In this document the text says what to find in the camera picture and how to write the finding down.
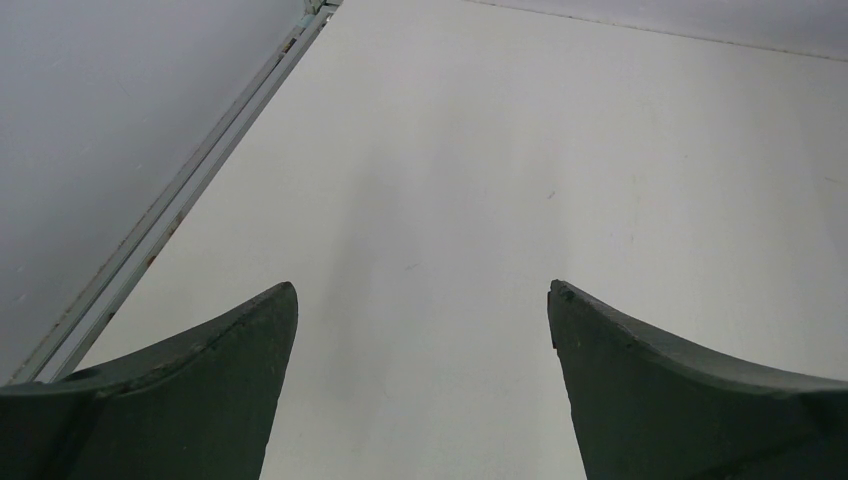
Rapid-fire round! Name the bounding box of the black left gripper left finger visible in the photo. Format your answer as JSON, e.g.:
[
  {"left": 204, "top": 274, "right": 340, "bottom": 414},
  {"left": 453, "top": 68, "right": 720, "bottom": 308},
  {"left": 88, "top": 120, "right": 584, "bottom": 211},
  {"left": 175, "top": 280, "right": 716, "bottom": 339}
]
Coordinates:
[{"left": 1, "top": 282, "right": 298, "bottom": 479}]

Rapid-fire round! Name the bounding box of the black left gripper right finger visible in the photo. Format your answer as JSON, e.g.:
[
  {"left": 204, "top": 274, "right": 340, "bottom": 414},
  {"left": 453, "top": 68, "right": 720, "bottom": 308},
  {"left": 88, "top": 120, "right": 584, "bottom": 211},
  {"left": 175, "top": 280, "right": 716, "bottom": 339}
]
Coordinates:
[{"left": 547, "top": 280, "right": 847, "bottom": 479}]

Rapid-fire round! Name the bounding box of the aluminium frame left rail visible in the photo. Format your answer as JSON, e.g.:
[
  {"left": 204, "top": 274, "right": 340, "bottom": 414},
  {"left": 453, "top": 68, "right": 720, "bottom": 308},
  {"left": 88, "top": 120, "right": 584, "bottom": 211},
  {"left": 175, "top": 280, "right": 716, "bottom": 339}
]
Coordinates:
[{"left": 1, "top": 1, "right": 337, "bottom": 385}]

